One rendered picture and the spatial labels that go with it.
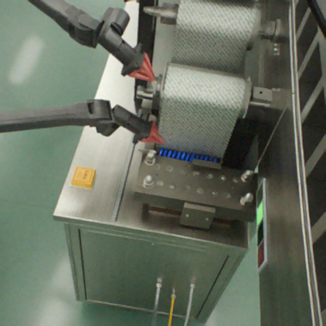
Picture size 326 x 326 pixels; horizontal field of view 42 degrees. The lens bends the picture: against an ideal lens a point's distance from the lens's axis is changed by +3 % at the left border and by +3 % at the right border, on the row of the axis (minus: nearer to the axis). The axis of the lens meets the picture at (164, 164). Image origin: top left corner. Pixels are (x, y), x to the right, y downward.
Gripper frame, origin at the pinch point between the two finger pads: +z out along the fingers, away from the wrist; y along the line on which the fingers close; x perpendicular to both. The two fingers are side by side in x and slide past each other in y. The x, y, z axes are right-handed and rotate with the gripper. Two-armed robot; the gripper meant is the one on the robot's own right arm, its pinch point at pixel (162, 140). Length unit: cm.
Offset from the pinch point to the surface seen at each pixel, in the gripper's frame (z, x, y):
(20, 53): -49, -151, -151
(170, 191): 6.7, -0.2, 17.6
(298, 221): 9, 46, 46
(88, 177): -13.0, -23.9, 10.6
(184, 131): 2.5, 9.3, 0.2
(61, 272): 18, -113, 9
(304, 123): 8, 50, 22
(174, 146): 4.7, 1.2, 0.2
